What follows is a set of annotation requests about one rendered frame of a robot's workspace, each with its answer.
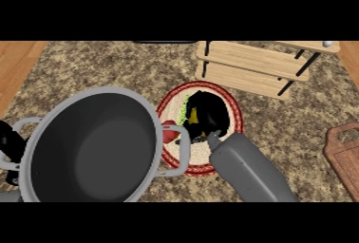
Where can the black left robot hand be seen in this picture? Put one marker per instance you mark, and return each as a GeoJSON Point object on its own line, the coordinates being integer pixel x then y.
{"type": "Point", "coordinates": [9, 140]}

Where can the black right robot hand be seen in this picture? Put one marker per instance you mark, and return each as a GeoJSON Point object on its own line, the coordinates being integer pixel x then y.
{"type": "Point", "coordinates": [213, 114]}

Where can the yellow lemon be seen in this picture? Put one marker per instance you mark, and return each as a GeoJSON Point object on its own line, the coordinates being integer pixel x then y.
{"type": "Point", "coordinates": [193, 116]}

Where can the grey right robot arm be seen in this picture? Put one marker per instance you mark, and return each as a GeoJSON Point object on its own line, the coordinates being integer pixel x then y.
{"type": "Point", "coordinates": [247, 171]}

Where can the oval red-rimmed woven placemat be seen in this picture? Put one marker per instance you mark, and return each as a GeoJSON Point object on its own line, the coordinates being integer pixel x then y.
{"type": "Point", "coordinates": [234, 110]}

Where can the wooden tiered shelf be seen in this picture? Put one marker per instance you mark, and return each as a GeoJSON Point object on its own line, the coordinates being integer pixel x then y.
{"type": "Point", "coordinates": [253, 66]}

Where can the green vegetable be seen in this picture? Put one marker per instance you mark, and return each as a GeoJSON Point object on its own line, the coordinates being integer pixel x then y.
{"type": "Point", "coordinates": [185, 106]}

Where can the red vegetable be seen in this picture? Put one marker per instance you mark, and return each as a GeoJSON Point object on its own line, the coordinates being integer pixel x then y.
{"type": "Point", "coordinates": [169, 133]}

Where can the large grey cooking pot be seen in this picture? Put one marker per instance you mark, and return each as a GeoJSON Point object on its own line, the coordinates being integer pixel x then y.
{"type": "Point", "coordinates": [98, 148]}

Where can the brown wooden cutting board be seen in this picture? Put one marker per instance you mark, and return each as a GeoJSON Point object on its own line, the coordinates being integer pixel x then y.
{"type": "Point", "coordinates": [346, 158]}

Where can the small white round object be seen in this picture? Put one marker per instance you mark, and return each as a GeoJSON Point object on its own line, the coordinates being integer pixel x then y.
{"type": "Point", "coordinates": [327, 43]}

